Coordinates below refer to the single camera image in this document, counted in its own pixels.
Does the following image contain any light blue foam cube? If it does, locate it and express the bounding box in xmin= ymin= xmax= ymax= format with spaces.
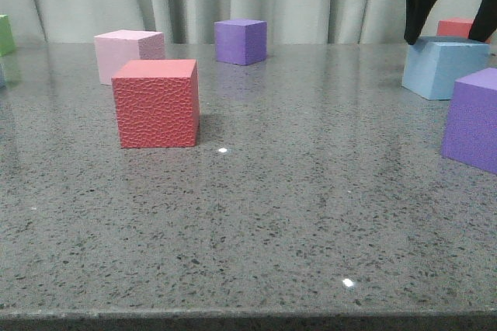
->
xmin=401 ymin=36 xmax=490 ymax=100
xmin=0 ymin=65 xmax=5 ymax=88

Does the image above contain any red foam cube at back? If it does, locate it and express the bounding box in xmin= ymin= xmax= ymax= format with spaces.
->
xmin=436 ymin=17 xmax=474 ymax=39

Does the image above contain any large purple foam cube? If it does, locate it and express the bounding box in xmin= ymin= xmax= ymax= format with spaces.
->
xmin=441 ymin=68 xmax=496 ymax=173

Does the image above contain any purple foam cube at back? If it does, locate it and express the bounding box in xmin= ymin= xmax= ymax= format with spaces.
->
xmin=214 ymin=19 xmax=267 ymax=65

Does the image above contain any textured red foam cube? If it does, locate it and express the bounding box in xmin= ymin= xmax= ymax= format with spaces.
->
xmin=112 ymin=59 xmax=200 ymax=148

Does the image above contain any pink foam cube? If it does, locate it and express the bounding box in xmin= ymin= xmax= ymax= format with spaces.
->
xmin=94 ymin=30 xmax=165 ymax=85

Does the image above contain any green foam cube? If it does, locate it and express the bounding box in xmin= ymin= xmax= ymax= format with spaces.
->
xmin=0 ymin=14 xmax=16 ymax=56

